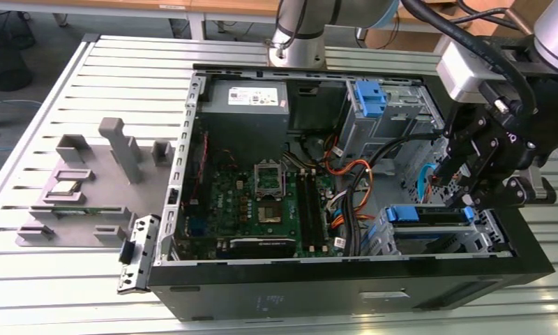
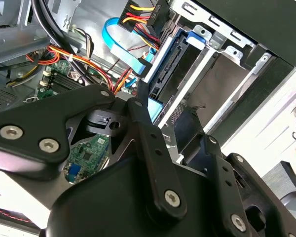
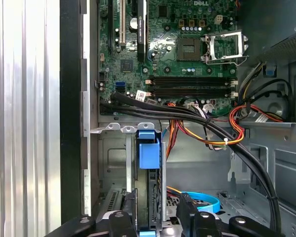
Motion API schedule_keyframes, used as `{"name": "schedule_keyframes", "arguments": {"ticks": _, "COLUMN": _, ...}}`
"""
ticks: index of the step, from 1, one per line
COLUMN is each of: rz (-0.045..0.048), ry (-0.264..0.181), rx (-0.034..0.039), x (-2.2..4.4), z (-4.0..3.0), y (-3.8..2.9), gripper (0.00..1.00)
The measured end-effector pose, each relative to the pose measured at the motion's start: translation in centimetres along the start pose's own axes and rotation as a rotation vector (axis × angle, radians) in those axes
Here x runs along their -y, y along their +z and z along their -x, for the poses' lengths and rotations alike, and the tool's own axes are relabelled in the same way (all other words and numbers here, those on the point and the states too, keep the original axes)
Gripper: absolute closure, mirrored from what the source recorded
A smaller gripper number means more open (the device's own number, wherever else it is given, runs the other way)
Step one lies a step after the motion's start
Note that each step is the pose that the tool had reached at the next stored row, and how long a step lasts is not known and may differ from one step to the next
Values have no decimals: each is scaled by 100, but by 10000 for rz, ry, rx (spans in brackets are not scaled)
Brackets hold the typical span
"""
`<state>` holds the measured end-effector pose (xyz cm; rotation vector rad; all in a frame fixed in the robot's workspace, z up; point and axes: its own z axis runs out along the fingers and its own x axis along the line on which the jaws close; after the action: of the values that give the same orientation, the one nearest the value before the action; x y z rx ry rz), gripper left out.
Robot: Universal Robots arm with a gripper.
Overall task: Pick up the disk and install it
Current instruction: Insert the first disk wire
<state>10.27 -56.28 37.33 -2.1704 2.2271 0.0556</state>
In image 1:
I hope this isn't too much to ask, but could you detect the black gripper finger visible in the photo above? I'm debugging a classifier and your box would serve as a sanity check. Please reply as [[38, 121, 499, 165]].
[[448, 137, 503, 210], [432, 114, 488, 178]]

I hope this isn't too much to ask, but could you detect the orange power wire with connector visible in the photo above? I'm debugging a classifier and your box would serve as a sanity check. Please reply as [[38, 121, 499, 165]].
[[424, 173, 463, 203]]

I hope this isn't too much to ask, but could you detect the blue data wire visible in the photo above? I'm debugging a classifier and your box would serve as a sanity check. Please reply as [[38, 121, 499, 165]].
[[418, 162, 436, 203]]

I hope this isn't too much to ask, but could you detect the hard disk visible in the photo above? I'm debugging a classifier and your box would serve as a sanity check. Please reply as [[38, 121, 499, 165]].
[[364, 205, 476, 253]]

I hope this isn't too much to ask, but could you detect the silver disk bay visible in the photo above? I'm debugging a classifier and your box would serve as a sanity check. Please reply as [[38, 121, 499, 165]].
[[378, 204, 512, 255]]

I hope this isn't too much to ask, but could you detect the silver drive cage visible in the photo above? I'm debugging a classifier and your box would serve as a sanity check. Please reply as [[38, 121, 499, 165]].
[[338, 79, 446, 161]]

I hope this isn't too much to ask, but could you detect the blue plastic drive carrier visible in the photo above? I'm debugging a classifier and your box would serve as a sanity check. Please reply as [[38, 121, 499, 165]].
[[352, 80, 387, 119]]

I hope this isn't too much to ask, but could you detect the wooden desk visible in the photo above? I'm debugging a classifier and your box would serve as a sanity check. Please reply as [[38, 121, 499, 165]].
[[355, 6, 451, 53]]

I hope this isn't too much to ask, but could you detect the black RAM slot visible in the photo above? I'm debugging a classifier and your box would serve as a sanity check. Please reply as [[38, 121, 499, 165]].
[[294, 167, 315, 253], [307, 167, 330, 253]]

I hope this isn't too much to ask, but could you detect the wooden cabinet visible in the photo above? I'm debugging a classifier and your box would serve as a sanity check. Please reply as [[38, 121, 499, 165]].
[[459, 0, 556, 39]]

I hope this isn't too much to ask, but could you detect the CPU socket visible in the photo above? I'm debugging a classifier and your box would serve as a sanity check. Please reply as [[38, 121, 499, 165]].
[[251, 158, 288, 200]]

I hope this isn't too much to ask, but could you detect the grey power supply unit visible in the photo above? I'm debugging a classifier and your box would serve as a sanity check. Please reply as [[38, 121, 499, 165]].
[[198, 79, 291, 165]]

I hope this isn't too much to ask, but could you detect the black PC case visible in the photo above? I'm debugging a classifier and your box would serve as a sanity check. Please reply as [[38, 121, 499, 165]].
[[115, 62, 555, 322]]

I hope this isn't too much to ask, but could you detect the black graphics card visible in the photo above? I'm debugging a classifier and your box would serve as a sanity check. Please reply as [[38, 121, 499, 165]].
[[215, 237, 296, 260]]

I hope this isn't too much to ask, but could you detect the green motherboard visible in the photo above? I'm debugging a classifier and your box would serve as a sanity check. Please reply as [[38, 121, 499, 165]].
[[174, 163, 350, 260]]

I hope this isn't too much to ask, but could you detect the white framed desk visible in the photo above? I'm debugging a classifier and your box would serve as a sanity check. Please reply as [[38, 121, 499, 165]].
[[50, 0, 279, 41]]

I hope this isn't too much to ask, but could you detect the grey parts rack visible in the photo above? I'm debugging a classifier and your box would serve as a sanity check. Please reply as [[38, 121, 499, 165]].
[[15, 117, 176, 249]]

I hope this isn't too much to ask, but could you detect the green RAM stick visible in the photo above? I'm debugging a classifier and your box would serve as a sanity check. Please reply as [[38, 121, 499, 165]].
[[50, 207, 106, 216]]

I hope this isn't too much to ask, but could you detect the CPU chip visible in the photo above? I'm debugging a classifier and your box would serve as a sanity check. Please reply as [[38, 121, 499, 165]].
[[48, 180, 82, 195]]

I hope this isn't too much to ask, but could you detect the black waste bin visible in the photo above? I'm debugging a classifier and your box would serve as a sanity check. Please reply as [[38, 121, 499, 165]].
[[0, 29, 37, 92]]

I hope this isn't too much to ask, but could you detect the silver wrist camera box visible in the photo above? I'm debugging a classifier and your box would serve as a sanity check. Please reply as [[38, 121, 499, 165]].
[[434, 43, 507, 104]]

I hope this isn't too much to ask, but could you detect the orange wire bundle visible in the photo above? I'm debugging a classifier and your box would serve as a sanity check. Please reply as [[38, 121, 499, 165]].
[[323, 149, 376, 224]]

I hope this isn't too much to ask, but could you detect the black cable bundle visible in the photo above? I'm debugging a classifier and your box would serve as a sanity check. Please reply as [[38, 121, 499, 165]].
[[340, 128, 447, 258]]

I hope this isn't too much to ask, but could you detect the silver card retention bracket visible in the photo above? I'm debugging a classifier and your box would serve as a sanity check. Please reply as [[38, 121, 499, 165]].
[[115, 213, 162, 294]]

